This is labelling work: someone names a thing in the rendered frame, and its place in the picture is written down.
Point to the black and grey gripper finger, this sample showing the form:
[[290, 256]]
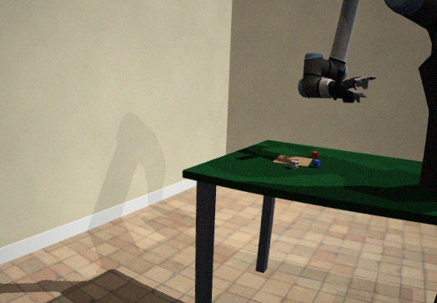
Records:
[[354, 92], [362, 81]]

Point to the peach flat mat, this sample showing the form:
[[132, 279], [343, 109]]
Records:
[[285, 159]]

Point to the blue die with white pips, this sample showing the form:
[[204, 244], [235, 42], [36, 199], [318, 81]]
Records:
[[316, 163]]

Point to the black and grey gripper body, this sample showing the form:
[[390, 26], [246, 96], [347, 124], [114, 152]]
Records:
[[347, 98]]

